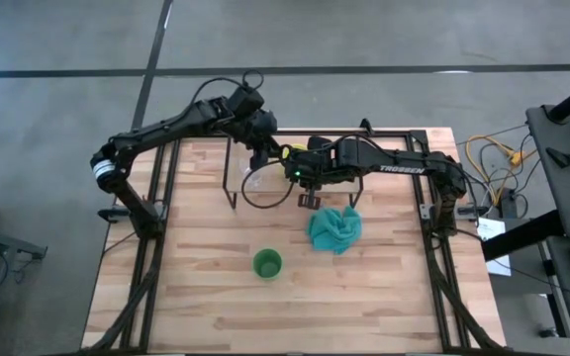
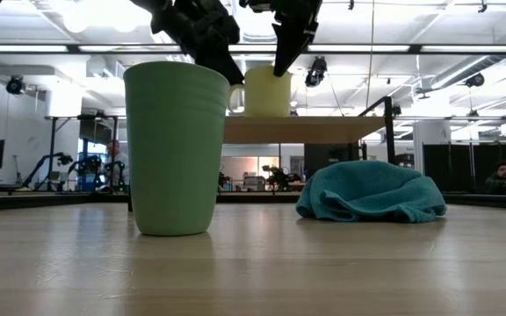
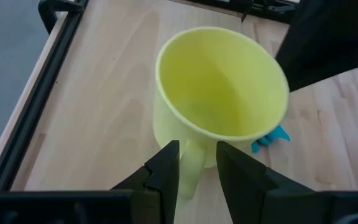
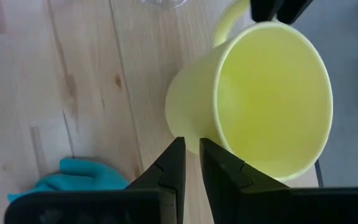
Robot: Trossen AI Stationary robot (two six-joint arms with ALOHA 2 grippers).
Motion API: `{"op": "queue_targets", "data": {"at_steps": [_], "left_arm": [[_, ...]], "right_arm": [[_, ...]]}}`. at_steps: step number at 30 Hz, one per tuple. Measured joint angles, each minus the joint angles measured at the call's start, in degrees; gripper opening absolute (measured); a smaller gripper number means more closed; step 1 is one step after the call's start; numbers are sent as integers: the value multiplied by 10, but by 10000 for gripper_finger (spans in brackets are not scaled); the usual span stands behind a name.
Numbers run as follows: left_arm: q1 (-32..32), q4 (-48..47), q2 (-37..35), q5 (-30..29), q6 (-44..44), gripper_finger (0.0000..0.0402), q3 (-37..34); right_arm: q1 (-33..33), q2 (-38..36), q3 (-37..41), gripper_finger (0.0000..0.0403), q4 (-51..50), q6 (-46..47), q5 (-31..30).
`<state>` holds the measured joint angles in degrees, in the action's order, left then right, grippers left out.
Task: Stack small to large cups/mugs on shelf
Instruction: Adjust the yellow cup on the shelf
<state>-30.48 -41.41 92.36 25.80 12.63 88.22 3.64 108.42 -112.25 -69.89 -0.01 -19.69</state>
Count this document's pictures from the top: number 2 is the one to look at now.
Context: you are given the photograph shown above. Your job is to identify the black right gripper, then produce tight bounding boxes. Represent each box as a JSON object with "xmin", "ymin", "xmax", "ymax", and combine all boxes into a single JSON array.
[{"xmin": 239, "ymin": 0, "xmax": 324, "ymax": 78}]

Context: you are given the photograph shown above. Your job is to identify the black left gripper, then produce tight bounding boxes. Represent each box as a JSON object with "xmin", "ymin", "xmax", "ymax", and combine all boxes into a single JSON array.
[{"xmin": 151, "ymin": 0, "xmax": 245, "ymax": 85}]

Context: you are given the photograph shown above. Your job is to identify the pale yellow mug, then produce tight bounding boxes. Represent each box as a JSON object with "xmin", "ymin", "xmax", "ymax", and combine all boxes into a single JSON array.
[{"xmin": 228, "ymin": 65, "xmax": 293, "ymax": 119}]

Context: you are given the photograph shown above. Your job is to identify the white LED light bar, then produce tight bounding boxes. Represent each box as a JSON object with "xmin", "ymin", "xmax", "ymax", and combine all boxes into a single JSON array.
[
  {"xmin": 78, "ymin": 45, "xmax": 182, "ymax": 53},
  {"xmin": 422, "ymin": 45, "xmax": 506, "ymax": 53},
  {"xmin": 228, "ymin": 44, "xmax": 411, "ymax": 53},
  {"xmin": 0, "ymin": 45, "xmax": 69, "ymax": 53}
]

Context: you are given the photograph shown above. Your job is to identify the green plastic cup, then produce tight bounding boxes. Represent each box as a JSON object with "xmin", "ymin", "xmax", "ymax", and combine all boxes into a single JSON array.
[{"xmin": 123, "ymin": 61, "xmax": 231, "ymax": 237}]

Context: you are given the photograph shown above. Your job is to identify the black cabinet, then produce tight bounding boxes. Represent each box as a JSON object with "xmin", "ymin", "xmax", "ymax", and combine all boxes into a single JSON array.
[{"xmin": 303, "ymin": 143, "xmax": 360, "ymax": 181}]

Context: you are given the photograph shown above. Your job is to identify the person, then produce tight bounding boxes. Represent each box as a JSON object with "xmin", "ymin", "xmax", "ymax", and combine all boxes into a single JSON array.
[
  {"xmin": 103, "ymin": 139, "xmax": 130, "ymax": 193},
  {"xmin": 483, "ymin": 160, "xmax": 506, "ymax": 195}
]

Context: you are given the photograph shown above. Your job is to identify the teal microfibre cloth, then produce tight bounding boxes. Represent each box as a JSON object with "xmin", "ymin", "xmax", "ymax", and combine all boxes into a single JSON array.
[{"xmin": 295, "ymin": 160, "xmax": 448, "ymax": 224}]

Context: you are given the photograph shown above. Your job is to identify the blue storage bin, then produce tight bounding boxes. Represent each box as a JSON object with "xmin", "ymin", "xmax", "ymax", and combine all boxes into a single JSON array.
[{"xmin": 76, "ymin": 173, "xmax": 100, "ymax": 192}]

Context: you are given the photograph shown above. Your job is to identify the black room partition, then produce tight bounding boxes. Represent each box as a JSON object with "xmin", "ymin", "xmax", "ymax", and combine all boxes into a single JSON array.
[{"xmin": 423, "ymin": 140, "xmax": 506, "ymax": 194}]

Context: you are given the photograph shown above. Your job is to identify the black hanging camera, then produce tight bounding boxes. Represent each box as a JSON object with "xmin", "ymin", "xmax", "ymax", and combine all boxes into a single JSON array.
[{"xmin": 304, "ymin": 55, "xmax": 328, "ymax": 88}]

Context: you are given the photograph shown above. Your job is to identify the black ceiling camera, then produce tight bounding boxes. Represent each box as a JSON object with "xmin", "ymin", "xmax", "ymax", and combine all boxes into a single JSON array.
[
  {"xmin": 464, "ymin": 72, "xmax": 486, "ymax": 89},
  {"xmin": 5, "ymin": 75, "xmax": 26, "ymax": 96}
]

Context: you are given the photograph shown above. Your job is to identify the black background workstation frame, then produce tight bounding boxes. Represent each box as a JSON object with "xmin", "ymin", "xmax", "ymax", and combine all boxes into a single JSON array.
[{"xmin": 44, "ymin": 114, "xmax": 120, "ymax": 192}]

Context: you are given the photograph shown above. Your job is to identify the black aluminium table frame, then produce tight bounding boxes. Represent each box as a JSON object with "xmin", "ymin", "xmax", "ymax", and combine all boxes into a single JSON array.
[{"xmin": 0, "ymin": 42, "xmax": 506, "ymax": 213}]

